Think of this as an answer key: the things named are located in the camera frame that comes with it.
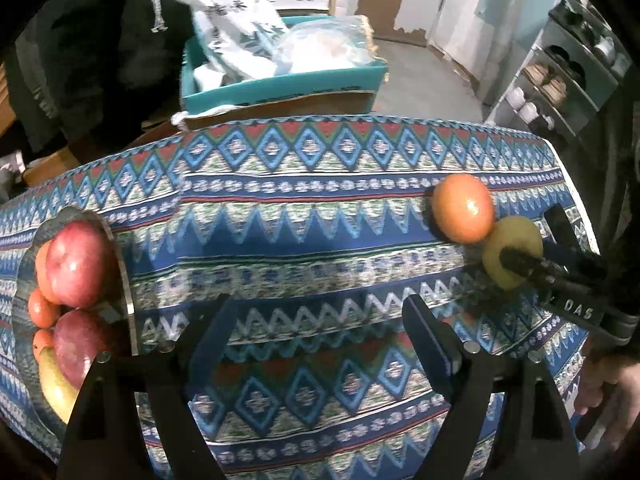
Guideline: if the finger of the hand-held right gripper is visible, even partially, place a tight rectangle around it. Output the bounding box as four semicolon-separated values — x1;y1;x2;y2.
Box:
499;246;568;286

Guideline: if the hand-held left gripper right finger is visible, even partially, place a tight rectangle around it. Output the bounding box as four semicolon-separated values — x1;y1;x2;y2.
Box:
402;294;583;480

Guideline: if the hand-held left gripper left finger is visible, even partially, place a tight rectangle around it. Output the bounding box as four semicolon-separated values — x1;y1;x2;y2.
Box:
59;294;246;480

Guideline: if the yellow-green round fruit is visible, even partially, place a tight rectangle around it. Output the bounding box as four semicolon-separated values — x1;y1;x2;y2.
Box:
482;216;545;291

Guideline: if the glass fruit bowl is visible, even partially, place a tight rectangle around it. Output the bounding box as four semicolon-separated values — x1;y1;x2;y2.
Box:
10;207;138;426

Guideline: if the large dark red apple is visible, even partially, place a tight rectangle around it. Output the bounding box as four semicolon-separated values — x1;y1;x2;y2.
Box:
45;220;121;308

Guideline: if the yellow banana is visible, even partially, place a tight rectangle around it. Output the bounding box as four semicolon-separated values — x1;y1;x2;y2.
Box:
37;347;81;423

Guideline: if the small orange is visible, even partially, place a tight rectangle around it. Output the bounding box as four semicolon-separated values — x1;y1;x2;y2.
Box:
27;289;61;328

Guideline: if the red-orange round fruit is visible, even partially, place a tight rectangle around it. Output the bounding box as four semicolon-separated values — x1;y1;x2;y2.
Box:
35;240;61;301

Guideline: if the person's right hand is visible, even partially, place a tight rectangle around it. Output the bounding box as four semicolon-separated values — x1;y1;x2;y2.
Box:
575;345;640;451

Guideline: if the blue patterned blanket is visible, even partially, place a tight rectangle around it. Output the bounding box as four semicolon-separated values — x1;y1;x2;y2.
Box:
0;115;601;480

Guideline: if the grey shoe rack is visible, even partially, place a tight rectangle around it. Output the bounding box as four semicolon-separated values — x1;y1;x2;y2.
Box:
482;0;633;136

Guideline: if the low wooden box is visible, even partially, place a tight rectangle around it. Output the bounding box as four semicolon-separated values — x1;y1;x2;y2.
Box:
20;142;83;188

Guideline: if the brown cardboard box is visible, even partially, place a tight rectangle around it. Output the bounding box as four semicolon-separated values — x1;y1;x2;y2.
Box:
172;89;378;131

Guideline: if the teal box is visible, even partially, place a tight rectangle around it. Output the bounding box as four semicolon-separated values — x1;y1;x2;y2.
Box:
179;15;390;113

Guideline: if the black hanging clothing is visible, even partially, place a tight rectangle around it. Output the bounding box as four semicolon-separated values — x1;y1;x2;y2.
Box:
5;0;196;153

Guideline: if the clear plastic bag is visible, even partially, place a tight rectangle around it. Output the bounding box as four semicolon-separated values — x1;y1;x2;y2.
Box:
272;15;376;73

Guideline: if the white printed plastic bag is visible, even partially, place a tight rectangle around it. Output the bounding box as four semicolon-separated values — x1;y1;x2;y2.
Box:
131;0;288;91

